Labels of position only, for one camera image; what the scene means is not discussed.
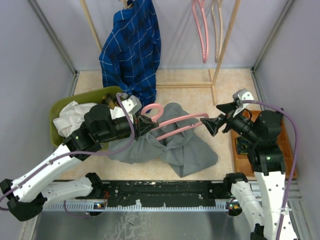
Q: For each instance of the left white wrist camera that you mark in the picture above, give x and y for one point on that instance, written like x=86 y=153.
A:
x=132 y=105

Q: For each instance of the olive green plastic basket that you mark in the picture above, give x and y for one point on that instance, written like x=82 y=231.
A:
x=94 y=96

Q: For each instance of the blue plaid hanging shirt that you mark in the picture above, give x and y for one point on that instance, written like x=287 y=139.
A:
x=131 y=54

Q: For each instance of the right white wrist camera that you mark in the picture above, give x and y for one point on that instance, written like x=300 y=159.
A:
x=241 y=100

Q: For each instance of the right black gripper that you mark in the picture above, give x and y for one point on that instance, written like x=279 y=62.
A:
x=227 y=108

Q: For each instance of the wooden clothes rack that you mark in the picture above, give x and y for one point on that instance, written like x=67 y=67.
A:
x=213 y=73

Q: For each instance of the pink plastic hanger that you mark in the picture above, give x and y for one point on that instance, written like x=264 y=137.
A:
x=202 y=32

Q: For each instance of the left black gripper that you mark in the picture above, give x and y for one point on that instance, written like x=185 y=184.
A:
x=142 y=124

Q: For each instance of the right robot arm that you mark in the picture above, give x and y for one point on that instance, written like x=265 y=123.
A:
x=269 y=219

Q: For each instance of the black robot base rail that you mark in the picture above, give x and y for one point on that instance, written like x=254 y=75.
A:
x=155 y=196

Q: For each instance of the grey shirt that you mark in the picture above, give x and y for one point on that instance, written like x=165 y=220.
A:
x=185 y=152

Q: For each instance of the wooden compartment tray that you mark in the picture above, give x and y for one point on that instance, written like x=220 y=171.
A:
x=269 y=148

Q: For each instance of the light wooden hanger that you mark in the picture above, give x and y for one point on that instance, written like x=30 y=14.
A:
x=217 y=20

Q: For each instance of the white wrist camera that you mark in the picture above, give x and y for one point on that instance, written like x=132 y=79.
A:
x=241 y=100
x=132 y=105

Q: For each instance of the wooden hanger with blue shirt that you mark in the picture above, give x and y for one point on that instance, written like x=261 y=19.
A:
x=126 y=5

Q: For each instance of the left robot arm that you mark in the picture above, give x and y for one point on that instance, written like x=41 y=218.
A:
x=30 y=193

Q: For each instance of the white shirt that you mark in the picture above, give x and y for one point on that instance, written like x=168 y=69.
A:
x=72 y=116

